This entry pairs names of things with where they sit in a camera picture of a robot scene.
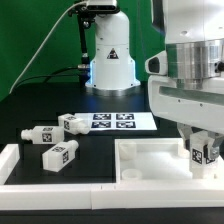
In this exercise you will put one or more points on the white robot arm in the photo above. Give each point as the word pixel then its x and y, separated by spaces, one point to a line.
pixel 186 82

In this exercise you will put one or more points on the white sheet with markers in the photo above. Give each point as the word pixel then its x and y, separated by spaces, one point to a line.
pixel 119 121

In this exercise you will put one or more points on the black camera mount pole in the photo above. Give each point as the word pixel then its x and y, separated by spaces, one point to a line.
pixel 85 19

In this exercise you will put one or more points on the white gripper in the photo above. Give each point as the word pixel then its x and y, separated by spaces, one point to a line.
pixel 198 108

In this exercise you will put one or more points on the white square tabletop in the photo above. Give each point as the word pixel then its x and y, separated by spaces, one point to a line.
pixel 151 159

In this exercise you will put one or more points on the white U-shaped fence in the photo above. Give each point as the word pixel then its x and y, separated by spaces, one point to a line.
pixel 141 194

